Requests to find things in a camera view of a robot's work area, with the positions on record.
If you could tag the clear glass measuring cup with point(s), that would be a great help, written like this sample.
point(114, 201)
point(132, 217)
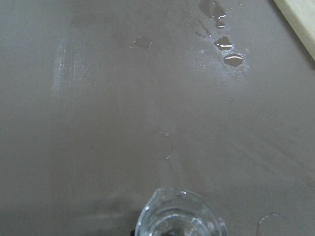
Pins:
point(179, 212)

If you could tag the bamboo cutting board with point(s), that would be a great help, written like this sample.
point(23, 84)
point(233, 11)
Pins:
point(300, 14)

